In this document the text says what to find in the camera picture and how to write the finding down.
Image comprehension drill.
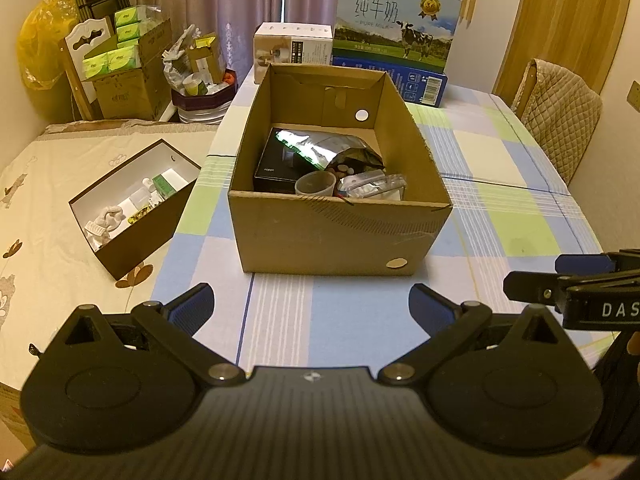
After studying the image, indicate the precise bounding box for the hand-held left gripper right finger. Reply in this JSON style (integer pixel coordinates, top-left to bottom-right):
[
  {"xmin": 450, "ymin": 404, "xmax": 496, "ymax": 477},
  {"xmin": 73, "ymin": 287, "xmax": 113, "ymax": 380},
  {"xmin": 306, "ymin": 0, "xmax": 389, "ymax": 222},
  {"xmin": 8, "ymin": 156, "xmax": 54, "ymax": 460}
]
[{"xmin": 377, "ymin": 283, "xmax": 569, "ymax": 386}]

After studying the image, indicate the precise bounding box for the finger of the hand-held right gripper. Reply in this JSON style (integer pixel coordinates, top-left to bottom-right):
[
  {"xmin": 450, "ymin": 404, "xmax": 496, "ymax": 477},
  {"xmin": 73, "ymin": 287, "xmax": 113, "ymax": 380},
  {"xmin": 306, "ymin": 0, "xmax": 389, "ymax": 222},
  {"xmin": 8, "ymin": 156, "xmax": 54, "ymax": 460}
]
[
  {"xmin": 555, "ymin": 248, "xmax": 640, "ymax": 274},
  {"xmin": 503, "ymin": 270, "xmax": 640, "ymax": 306}
]

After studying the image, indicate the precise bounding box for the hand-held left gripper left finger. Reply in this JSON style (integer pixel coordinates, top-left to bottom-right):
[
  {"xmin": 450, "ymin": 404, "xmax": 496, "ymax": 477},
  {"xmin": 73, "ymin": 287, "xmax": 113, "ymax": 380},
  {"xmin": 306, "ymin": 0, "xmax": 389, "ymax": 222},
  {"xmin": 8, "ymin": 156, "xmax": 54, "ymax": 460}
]
[{"xmin": 60, "ymin": 283, "xmax": 244, "ymax": 387}]

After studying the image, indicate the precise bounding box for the brown cardboard box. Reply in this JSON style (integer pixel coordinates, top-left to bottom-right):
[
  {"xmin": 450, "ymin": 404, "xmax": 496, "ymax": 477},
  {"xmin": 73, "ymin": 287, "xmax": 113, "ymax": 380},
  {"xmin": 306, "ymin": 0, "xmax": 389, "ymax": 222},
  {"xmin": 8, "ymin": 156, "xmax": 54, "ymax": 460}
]
[{"xmin": 227, "ymin": 62, "xmax": 454, "ymax": 277}]

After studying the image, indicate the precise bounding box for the clear plastic package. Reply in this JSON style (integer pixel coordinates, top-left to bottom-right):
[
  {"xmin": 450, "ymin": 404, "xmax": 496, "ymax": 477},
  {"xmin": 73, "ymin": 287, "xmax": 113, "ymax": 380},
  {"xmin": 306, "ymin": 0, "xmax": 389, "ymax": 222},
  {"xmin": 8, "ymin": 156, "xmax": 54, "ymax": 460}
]
[{"xmin": 335, "ymin": 169, "xmax": 407, "ymax": 202}]

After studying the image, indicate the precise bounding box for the black product box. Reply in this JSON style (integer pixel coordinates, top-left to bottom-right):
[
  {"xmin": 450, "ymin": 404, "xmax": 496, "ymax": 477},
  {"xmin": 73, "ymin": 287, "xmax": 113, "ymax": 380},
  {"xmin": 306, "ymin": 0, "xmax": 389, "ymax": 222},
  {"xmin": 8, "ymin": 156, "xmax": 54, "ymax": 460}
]
[{"xmin": 253, "ymin": 127, "xmax": 312, "ymax": 194}]

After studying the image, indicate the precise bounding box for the translucent plastic cup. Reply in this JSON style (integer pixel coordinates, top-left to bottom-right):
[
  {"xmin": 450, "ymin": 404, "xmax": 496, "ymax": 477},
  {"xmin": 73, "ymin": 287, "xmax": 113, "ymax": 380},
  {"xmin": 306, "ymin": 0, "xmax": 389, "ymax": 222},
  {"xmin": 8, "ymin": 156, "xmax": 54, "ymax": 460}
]
[{"xmin": 293, "ymin": 170, "xmax": 337, "ymax": 199}]

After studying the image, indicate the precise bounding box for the silver foil bag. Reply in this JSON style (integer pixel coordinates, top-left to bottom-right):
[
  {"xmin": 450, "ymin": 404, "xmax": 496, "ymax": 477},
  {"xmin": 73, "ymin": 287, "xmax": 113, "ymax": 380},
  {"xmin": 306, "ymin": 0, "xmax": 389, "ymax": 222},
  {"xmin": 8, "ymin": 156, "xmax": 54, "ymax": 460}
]
[{"xmin": 277, "ymin": 129, "xmax": 386, "ymax": 177}]

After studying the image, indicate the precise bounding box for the brown shoebox with white lining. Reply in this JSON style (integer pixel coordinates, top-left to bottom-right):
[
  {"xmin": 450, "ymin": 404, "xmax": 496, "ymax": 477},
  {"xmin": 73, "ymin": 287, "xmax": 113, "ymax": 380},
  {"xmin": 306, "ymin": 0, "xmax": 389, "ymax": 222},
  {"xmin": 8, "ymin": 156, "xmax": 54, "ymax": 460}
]
[{"xmin": 68, "ymin": 138, "xmax": 203, "ymax": 281}]

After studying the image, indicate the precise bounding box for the checked tablecloth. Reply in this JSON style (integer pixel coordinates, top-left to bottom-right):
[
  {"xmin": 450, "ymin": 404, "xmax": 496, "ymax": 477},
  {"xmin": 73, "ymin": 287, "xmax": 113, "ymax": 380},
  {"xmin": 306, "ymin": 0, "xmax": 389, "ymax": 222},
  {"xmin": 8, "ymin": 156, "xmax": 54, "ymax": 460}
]
[{"xmin": 150, "ymin": 62, "xmax": 609, "ymax": 379}]

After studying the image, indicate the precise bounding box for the small green box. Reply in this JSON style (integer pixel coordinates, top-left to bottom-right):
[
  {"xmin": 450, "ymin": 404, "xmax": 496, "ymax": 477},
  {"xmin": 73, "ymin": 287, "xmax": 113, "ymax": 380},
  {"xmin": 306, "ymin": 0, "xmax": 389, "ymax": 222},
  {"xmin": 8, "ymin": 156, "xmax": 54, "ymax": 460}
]
[{"xmin": 152, "ymin": 173, "xmax": 179, "ymax": 199}]

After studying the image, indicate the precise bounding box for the quilted beige chair cover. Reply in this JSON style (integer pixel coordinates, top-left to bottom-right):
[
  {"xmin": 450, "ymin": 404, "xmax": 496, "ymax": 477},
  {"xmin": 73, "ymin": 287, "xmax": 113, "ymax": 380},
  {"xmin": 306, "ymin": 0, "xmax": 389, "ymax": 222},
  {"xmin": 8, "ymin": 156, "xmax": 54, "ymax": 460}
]
[{"xmin": 510, "ymin": 58, "xmax": 604, "ymax": 187}]

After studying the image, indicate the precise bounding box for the floral bed sheet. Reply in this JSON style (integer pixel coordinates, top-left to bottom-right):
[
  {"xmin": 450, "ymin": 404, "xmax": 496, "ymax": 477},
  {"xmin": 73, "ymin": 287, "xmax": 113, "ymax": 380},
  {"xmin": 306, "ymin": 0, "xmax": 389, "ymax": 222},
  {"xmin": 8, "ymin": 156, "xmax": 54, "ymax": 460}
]
[{"xmin": 0, "ymin": 119, "xmax": 222, "ymax": 397}]

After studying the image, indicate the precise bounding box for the dark red octagonal box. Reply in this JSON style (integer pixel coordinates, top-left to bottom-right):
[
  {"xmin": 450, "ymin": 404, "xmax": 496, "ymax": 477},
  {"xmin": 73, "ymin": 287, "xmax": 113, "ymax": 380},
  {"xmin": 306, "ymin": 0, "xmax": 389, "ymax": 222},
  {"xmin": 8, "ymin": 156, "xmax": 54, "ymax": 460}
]
[{"xmin": 170, "ymin": 67, "xmax": 239, "ymax": 114}]

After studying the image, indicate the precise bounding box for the brown tissue carton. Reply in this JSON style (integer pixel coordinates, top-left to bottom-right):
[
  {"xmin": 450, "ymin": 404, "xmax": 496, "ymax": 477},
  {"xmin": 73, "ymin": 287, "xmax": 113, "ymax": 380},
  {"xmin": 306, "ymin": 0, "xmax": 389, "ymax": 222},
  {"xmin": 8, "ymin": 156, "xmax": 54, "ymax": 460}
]
[{"xmin": 82, "ymin": 19, "xmax": 174, "ymax": 122}]

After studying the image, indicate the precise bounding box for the flat blue box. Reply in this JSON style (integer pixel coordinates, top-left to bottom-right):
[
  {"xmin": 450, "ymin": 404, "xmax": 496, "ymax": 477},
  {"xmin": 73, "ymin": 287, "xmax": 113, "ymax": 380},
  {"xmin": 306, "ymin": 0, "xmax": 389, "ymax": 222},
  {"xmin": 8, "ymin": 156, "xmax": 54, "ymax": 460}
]
[{"xmin": 332, "ymin": 54, "xmax": 449, "ymax": 109}]

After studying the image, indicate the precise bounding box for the wooden door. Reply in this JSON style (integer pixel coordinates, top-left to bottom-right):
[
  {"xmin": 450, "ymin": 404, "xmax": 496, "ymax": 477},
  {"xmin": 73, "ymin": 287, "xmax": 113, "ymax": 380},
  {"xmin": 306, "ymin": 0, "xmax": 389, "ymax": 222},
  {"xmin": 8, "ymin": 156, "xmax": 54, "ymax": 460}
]
[{"xmin": 492, "ymin": 0, "xmax": 636, "ymax": 107}]

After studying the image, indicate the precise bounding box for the clear plastic bag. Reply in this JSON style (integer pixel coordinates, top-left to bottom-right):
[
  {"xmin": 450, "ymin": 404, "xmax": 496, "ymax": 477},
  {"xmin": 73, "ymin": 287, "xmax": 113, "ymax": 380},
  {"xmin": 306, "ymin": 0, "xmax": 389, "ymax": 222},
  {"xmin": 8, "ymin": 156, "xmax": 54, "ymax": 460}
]
[{"xmin": 162, "ymin": 24, "xmax": 202, "ymax": 87}]

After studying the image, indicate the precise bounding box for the small brown paper carton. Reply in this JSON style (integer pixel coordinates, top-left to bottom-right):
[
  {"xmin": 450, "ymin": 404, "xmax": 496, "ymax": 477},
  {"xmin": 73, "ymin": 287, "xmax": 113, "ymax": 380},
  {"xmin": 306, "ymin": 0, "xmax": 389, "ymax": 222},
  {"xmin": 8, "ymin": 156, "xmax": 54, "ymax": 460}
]
[{"xmin": 187, "ymin": 32, "xmax": 222, "ymax": 82}]

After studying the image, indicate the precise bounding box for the rack with green packets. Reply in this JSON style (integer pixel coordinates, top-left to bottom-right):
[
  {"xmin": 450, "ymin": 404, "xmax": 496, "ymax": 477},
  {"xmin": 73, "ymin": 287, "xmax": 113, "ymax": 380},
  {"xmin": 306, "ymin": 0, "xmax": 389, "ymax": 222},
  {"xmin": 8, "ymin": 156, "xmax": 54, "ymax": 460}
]
[{"xmin": 81, "ymin": 4, "xmax": 151, "ymax": 80}]

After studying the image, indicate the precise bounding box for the small white product box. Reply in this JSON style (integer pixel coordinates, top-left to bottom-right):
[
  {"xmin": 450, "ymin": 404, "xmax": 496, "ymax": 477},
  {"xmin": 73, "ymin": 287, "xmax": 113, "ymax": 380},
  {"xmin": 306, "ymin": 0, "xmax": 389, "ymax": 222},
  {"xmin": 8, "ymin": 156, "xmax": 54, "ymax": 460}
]
[{"xmin": 252, "ymin": 22, "xmax": 334, "ymax": 85}]

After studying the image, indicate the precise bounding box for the white wooden chair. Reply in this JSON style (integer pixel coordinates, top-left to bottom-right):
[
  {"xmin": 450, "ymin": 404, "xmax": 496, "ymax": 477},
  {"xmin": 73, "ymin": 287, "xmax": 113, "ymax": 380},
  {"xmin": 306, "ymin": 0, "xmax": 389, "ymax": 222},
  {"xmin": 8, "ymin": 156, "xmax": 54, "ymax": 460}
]
[{"xmin": 58, "ymin": 17, "xmax": 119, "ymax": 122}]

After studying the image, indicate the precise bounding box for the milk carton with cow print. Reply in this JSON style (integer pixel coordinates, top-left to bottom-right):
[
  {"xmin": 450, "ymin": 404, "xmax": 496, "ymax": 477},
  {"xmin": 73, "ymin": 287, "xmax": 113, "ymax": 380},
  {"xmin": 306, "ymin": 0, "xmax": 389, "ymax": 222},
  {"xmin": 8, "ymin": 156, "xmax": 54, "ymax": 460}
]
[{"xmin": 332, "ymin": 0, "xmax": 464, "ymax": 69}]

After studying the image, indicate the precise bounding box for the yellow plastic bag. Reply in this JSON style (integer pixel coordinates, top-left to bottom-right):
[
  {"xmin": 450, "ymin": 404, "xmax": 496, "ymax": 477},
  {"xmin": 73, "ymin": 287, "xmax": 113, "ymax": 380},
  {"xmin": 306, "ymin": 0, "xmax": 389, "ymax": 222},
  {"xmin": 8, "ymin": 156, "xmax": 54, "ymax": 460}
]
[{"xmin": 17, "ymin": 0, "xmax": 82, "ymax": 94}]

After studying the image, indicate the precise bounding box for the pink curtain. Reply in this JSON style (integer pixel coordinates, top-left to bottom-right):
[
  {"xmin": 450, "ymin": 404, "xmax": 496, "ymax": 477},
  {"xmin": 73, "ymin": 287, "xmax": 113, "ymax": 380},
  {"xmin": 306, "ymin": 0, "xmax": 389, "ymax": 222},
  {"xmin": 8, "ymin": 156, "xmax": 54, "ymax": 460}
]
[{"xmin": 117, "ymin": 0, "xmax": 447, "ymax": 77}]

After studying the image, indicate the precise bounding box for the white knotted cord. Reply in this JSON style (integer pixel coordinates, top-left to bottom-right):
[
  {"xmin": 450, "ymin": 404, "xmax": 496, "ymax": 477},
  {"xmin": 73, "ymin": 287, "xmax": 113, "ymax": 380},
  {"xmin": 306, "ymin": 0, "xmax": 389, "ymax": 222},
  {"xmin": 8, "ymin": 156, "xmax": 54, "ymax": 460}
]
[{"xmin": 84, "ymin": 204, "xmax": 127, "ymax": 250}]

